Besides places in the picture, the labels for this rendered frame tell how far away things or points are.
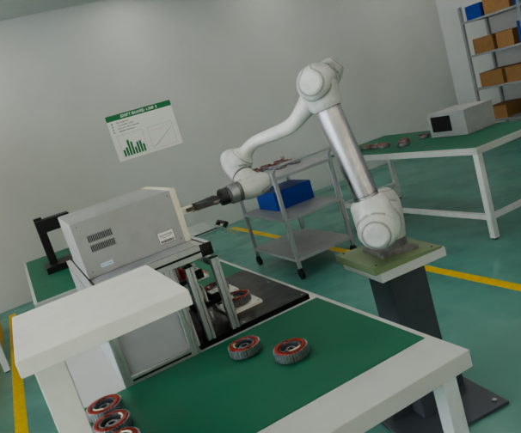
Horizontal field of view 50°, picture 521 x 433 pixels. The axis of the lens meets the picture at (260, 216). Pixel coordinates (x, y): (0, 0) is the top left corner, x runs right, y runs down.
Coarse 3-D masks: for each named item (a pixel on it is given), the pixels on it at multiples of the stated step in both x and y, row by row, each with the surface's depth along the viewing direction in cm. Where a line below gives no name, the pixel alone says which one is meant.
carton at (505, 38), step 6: (510, 30) 765; (516, 30) 766; (498, 36) 785; (504, 36) 777; (510, 36) 768; (516, 36) 767; (498, 42) 788; (504, 42) 780; (510, 42) 772; (516, 42) 768
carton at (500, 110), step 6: (504, 102) 840; (510, 102) 820; (516, 102) 822; (498, 108) 827; (504, 108) 818; (510, 108) 818; (516, 108) 823; (498, 114) 831; (504, 114) 822; (510, 114) 819
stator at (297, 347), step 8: (280, 344) 176; (288, 344) 176; (296, 344) 176; (304, 344) 171; (280, 352) 170; (288, 352) 169; (296, 352) 168; (304, 352) 170; (280, 360) 170; (288, 360) 168; (296, 360) 168
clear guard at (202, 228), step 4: (196, 224) 263; (200, 224) 260; (204, 224) 258; (208, 224) 254; (212, 224) 251; (216, 224) 249; (188, 228) 261; (192, 228) 258; (196, 228) 255; (200, 228) 252; (204, 228) 250; (208, 228) 247; (212, 228) 244; (216, 228) 243; (220, 228) 251; (224, 228) 244; (192, 232) 248; (196, 232) 245; (200, 232) 242; (204, 232) 240; (232, 232) 246
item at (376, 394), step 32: (384, 320) 179; (96, 352) 228; (416, 352) 155; (448, 352) 150; (96, 384) 197; (352, 384) 148; (384, 384) 144; (416, 384) 141; (288, 416) 143; (320, 416) 138; (352, 416) 134; (384, 416) 137
